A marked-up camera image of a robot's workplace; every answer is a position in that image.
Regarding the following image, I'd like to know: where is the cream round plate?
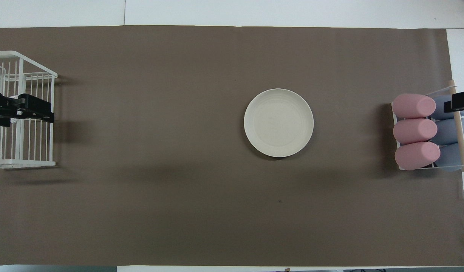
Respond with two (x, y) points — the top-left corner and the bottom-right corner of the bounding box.
(244, 88), (314, 158)

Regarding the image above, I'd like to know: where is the blue plastic cup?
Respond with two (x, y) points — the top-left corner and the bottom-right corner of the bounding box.
(433, 118), (464, 145)
(436, 142), (464, 172)
(432, 94), (464, 120)

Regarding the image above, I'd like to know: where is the pink plastic cup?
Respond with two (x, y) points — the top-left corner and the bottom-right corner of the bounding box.
(393, 118), (438, 145)
(394, 142), (441, 171)
(392, 94), (436, 119)

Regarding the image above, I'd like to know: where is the brown table mat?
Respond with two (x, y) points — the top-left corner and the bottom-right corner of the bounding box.
(0, 26), (464, 267)

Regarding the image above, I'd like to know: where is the cup rack with wooden handle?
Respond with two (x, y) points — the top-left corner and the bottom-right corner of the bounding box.
(391, 80), (464, 173)

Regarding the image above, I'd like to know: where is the white wire dish rack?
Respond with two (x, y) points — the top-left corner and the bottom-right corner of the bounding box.
(0, 51), (58, 169)

